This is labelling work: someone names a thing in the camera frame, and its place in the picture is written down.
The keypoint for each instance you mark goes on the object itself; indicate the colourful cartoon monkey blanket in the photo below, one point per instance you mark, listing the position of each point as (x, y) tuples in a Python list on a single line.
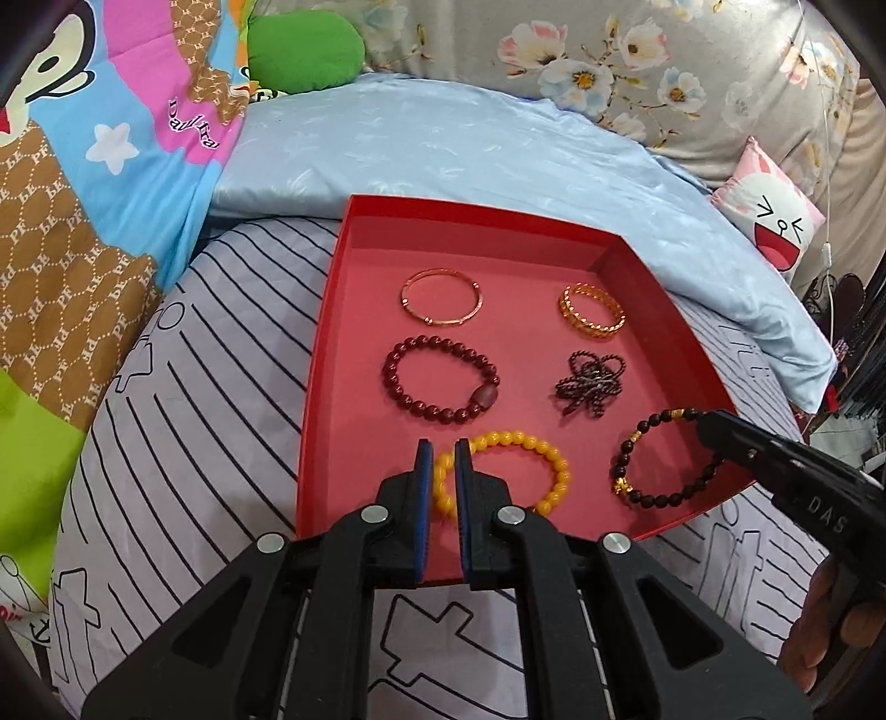
[(104, 208)]

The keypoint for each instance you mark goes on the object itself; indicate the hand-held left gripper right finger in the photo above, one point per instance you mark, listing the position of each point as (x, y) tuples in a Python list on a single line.
[(465, 512)]

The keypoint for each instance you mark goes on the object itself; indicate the red cardboard box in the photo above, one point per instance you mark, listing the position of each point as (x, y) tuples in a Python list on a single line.
[(526, 360)]

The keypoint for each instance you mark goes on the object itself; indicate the rose gold bangle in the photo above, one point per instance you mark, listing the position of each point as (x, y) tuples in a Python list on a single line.
[(404, 299)]

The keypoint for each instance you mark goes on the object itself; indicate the floral grey pillow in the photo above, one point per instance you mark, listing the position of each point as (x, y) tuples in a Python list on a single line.
[(554, 41)]

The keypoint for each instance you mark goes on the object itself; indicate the light blue quilt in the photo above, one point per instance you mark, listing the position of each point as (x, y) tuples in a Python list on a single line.
[(450, 145)]

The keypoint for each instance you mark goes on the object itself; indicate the person's right hand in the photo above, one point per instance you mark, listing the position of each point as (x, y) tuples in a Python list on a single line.
[(820, 623)]

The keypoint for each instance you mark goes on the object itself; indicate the green plush pillow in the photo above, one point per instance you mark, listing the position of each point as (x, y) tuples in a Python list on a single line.
[(304, 48)]

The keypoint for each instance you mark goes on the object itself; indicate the pink cartoon face pillow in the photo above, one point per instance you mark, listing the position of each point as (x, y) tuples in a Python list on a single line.
[(768, 208)]

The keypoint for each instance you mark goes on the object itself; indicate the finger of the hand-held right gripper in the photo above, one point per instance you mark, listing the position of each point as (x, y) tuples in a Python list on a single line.
[(727, 429)]

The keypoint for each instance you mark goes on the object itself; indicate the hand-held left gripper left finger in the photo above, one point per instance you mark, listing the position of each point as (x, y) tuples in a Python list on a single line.
[(423, 512)]

